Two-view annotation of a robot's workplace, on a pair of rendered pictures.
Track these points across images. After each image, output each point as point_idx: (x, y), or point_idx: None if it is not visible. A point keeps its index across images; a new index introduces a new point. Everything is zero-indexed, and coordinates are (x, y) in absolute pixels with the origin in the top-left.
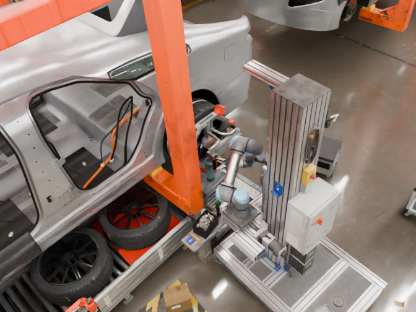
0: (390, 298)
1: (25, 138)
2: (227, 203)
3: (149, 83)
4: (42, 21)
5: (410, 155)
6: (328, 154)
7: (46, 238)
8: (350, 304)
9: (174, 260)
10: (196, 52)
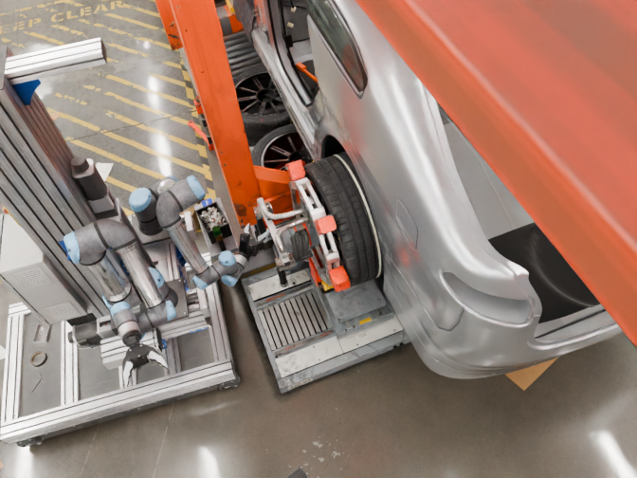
0: (9, 462)
1: None
2: (187, 221)
3: (312, 42)
4: None
5: None
6: None
7: (255, 43)
8: (25, 371)
9: (249, 229)
10: (363, 114)
